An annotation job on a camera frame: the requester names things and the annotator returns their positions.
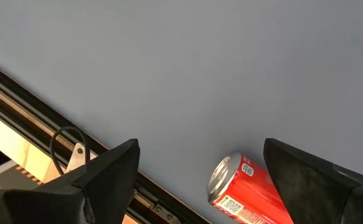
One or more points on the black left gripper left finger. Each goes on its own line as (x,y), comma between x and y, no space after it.
(59,205)

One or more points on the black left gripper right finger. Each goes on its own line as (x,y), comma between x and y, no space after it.
(321,196)

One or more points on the red Fanta strawberry can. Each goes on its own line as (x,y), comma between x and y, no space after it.
(246,199)

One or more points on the silver mounting bracket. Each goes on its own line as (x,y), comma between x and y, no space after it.
(77,158)

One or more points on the black metal table frame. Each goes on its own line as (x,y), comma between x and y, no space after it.
(13,88)

